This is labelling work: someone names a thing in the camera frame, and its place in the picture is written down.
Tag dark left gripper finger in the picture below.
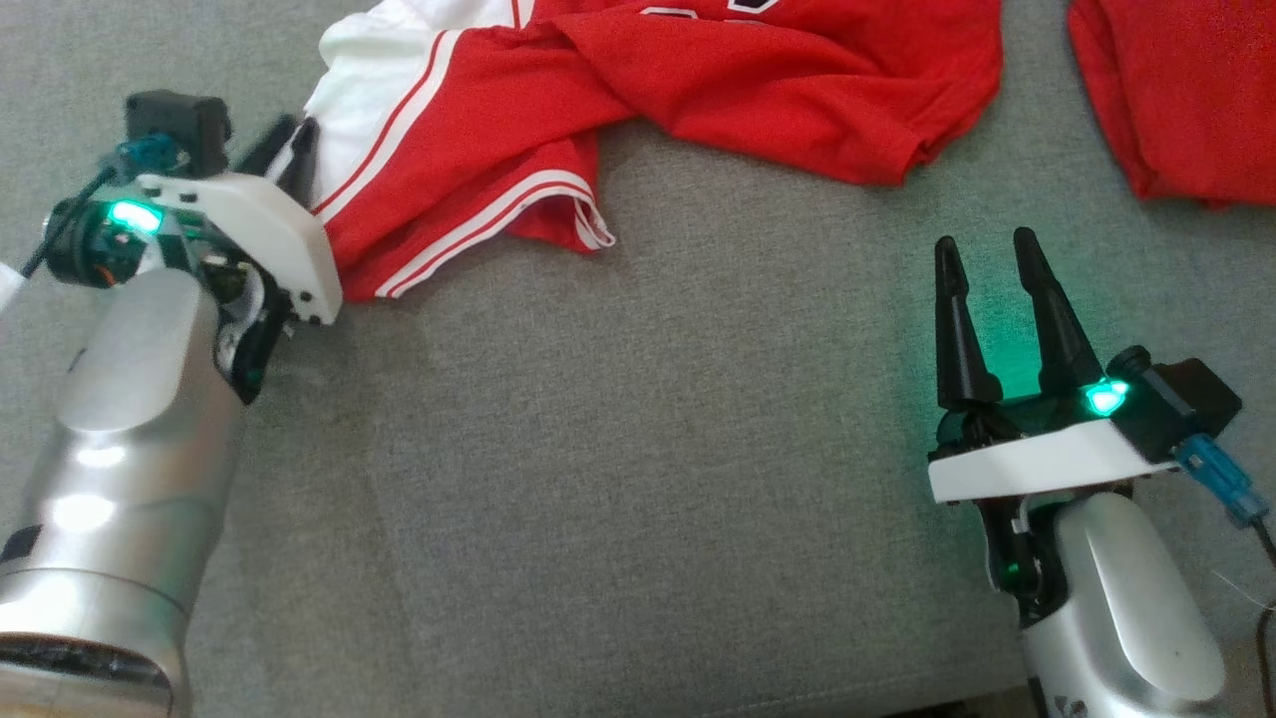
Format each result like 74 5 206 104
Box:
276 117 321 203
234 113 299 180

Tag grey fabric sofa seat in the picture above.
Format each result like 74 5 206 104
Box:
0 0 1276 718

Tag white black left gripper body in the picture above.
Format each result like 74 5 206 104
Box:
44 172 344 327

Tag red garment with white trim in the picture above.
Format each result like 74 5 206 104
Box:
1066 0 1276 209

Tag red Bulls garment white panels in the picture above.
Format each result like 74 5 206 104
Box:
304 0 1006 303

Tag left camera cable blue connector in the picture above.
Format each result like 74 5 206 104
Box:
20 137 188 279

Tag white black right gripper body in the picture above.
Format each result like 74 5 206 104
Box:
927 377 1179 506

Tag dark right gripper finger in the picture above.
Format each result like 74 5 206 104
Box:
933 235 1006 411
1013 227 1107 396

